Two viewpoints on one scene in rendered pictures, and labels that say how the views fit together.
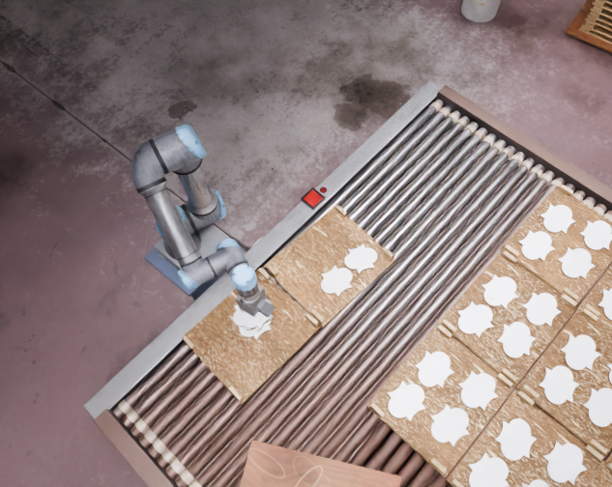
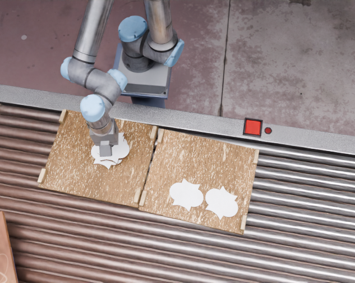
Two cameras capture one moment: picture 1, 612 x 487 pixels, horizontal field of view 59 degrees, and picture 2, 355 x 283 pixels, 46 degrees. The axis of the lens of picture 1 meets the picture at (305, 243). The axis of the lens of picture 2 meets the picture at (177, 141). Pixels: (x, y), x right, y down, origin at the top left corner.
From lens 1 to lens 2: 85 cm
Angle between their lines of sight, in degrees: 23
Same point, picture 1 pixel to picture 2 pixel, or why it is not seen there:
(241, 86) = not seen: outside the picture
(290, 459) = (0, 250)
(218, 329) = (87, 131)
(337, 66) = not seen: outside the picture
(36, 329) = (73, 33)
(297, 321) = (130, 185)
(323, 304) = (157, 197)
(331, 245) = (216, 170)
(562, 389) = not seen: outside the picture
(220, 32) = not seen: outside the picture
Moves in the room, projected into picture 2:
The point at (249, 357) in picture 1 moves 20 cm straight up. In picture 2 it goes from (78, 168) to (64, 150)
